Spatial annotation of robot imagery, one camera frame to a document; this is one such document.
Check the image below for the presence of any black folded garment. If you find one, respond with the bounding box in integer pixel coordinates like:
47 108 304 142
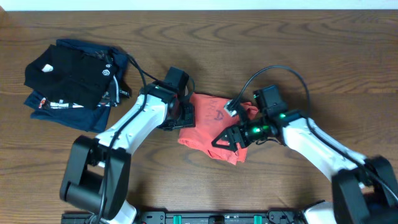
24 45 127 110

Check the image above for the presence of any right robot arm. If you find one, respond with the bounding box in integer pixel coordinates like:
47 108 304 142
211 111 397 223

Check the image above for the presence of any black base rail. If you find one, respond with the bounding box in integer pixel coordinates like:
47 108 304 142
60 208 308 224

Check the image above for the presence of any red printed t-shirt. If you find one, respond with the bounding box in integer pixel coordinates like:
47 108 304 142
178 93 248 165

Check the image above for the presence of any navy folded garment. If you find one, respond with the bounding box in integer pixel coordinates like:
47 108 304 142
24 39 129 133

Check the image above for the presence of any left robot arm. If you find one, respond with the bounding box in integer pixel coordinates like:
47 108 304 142
60 84 195 223

